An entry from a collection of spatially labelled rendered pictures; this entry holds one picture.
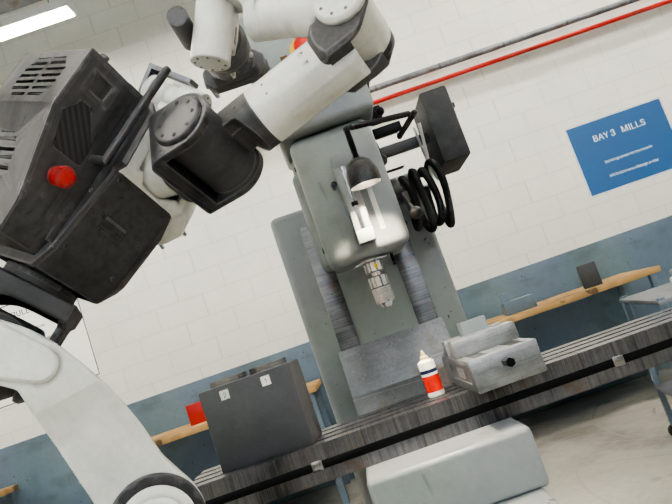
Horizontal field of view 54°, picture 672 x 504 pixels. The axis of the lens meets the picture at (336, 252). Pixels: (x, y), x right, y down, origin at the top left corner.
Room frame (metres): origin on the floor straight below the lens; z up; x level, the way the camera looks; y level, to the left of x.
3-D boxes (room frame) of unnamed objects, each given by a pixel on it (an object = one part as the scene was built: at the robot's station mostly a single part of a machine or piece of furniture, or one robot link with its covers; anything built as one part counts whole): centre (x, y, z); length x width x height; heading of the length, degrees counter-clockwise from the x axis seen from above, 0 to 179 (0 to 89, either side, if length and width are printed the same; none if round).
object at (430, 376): (1.58, -0.11, 1.01); 0.04 x 0.04 x 0.11
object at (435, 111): (1.89, -0.41, 1.62); 0.20 x 0.09 x 0.21; 1
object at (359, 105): (1.63, -0.07, 1.68); 0.34 x 0.24 x 0.10; 1
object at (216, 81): (1.16, 0.07, 1.70); 0.13 x 0.12 x 0.10; 90
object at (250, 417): (1.57, 0.29, 1.06); 0.22 x 0.12 x 0.20; 84
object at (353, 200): (1.48, -0.08, 1.45); 0.04 x 0.04 x 0.21; 1
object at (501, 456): (1.59, -0.07, 0.82); 0.50 x 0.35 x 0.12; 1
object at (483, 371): (1.56, -0.25, 1.01); 0.35 x 0.15 x 0.11; 2
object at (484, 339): (1.53, -0.25, 1.05); 0.15 x 0.06 x 0.04; 92
